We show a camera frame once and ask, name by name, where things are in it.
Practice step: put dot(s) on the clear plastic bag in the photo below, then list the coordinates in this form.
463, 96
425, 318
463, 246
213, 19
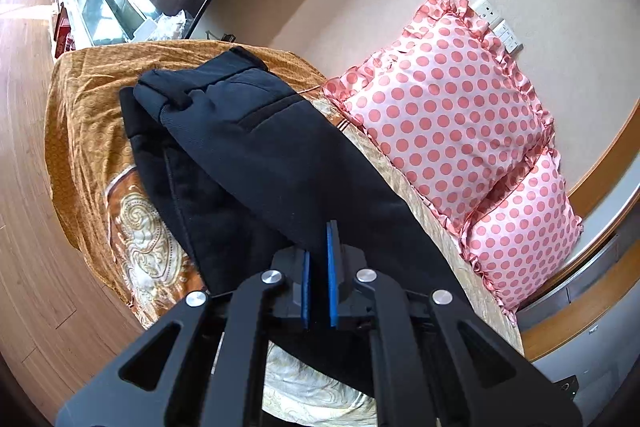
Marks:
172, 26

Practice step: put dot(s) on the pink polka dot pillow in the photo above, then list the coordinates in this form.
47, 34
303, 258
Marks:
525, 232
440, 107

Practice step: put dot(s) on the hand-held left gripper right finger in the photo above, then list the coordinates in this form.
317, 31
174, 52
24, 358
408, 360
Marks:
332, 277

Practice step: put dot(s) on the black pants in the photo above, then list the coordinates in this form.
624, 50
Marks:
280, 147

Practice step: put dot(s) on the wooden bed headboard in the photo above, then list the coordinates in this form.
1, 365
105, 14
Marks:
575, 324

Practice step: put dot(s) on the small white box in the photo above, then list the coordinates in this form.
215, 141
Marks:
144, 31

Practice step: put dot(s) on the red box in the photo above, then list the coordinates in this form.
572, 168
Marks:
62, 32

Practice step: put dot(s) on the orange patterned bedspread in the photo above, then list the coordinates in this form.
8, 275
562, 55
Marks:
85, 107

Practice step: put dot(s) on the glass television cabinet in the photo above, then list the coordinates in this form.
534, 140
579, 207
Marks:
100, 7

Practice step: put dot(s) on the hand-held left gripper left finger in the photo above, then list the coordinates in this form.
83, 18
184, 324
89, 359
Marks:
305, 289

